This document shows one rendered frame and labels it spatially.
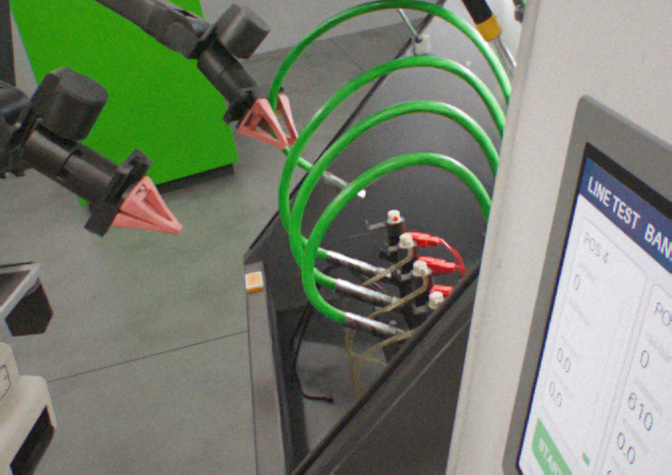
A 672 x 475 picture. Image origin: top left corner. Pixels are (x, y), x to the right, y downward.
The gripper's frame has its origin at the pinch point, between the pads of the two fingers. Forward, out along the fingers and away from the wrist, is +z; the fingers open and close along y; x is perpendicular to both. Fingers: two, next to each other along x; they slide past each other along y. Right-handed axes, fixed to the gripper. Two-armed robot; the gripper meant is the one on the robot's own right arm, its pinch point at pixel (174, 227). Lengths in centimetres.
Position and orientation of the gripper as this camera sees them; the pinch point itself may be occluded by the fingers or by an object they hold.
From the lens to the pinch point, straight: 94.7
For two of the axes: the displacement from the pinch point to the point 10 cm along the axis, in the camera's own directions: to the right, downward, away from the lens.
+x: 1.1, -4.5, 8.8
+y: 5.5, -7.1, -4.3
